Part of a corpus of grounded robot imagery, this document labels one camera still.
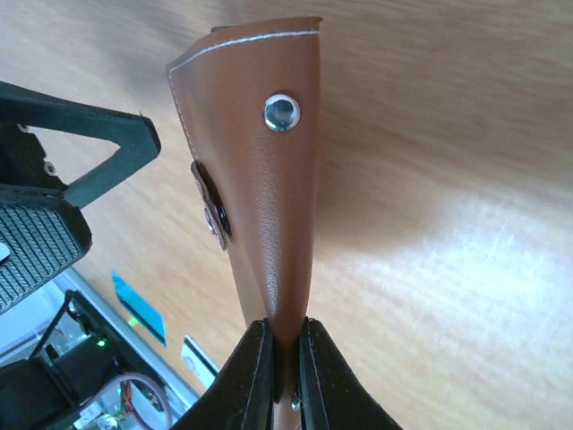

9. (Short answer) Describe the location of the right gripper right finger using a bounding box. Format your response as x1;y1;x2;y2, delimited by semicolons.
298;318;401;430

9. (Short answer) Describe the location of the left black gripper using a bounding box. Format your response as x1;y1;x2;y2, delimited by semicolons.
1;82;161;313

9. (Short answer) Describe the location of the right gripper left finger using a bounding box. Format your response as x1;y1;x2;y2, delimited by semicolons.
173;319;274;430

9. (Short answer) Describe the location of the brown leather card holder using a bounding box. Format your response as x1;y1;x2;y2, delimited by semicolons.
167;16;321;429

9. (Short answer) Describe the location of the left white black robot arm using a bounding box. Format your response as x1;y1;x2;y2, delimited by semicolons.
1;83;171;429

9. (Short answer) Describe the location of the white card left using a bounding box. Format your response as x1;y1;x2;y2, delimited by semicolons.
180;335;220;389

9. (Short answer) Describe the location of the teal card left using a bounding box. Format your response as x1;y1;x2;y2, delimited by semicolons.
111;271;167;348

